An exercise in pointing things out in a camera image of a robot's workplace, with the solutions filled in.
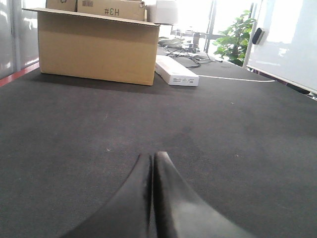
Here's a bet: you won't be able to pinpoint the large open cardboard box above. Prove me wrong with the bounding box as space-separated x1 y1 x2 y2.
35 8 159 86

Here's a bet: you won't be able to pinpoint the black whiteboard eraser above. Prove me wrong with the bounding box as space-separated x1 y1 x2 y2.
252 28 264 45

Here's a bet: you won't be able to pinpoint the green potted plant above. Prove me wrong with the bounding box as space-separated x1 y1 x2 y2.
212 10 256 67

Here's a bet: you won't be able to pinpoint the cardboard box behind left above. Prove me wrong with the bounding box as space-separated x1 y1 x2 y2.
46 0 77 12

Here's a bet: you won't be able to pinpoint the white box in background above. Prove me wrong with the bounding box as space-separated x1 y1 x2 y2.
146 0 179 25

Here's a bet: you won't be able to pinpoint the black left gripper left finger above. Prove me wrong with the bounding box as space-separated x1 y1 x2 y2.
63 154 152 238

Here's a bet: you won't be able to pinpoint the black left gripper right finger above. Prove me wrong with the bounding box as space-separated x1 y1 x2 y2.
153 151 253 238

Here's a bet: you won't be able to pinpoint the white whiteboard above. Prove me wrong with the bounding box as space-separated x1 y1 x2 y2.
247 0 317 93

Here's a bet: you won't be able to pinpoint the long white flat box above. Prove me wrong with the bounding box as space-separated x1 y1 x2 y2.
155 55 199 86

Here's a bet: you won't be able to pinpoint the cardboard box marked H3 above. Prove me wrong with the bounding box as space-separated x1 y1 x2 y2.
77 0 145 21

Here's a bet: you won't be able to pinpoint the black cables on floor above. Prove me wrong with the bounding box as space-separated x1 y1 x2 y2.
163 44 223 68

